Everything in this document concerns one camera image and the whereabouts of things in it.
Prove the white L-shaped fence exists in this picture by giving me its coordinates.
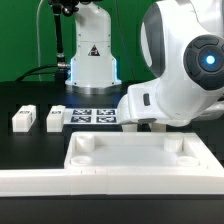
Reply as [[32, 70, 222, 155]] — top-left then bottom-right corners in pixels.
[[0, 168, 224, 197]]

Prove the black cable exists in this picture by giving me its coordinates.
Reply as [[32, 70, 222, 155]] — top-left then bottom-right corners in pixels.
[[15, 64, 59, 82]]

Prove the fiducial marker sheet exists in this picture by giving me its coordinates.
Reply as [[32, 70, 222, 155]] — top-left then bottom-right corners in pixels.
[[64, 108, 117, 125]]

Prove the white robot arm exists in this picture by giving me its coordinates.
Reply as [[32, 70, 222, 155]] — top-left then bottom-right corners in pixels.
[[66, 0, 224, 131]]

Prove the white desk top tray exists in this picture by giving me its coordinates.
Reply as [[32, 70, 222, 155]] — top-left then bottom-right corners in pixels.
[[64, 132, 224, 172]]

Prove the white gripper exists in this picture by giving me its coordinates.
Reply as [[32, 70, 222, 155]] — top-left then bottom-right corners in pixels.
[[117, 79, 174, 133]]

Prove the grey thin cable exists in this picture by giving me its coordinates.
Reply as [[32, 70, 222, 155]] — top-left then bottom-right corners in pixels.
[[35, 0, 46, 82]]

